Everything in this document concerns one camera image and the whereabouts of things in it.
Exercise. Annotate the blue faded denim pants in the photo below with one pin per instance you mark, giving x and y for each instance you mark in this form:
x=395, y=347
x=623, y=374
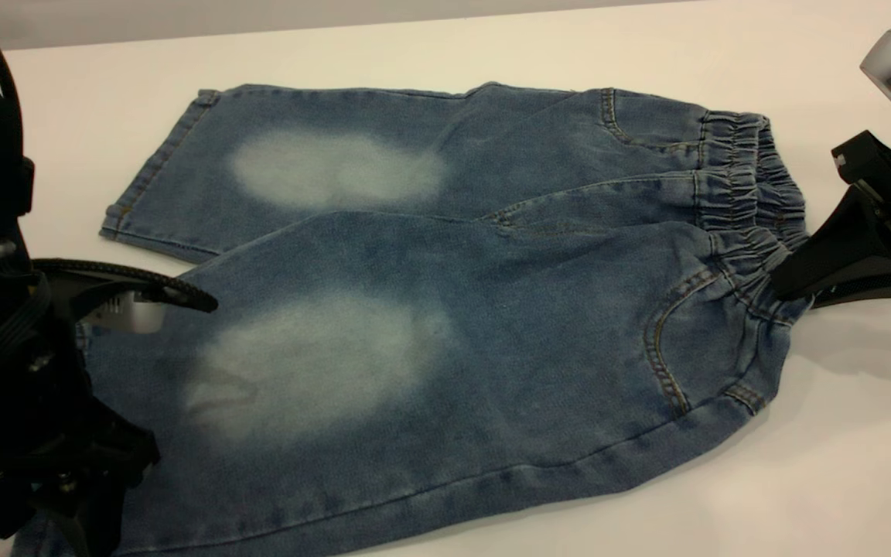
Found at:
x=492, y=309

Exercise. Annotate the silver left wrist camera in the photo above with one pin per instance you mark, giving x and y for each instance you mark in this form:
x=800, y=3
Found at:
x=140, y=317

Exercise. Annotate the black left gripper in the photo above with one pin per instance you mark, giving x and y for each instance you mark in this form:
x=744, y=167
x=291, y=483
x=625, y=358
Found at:
x=12, y=402

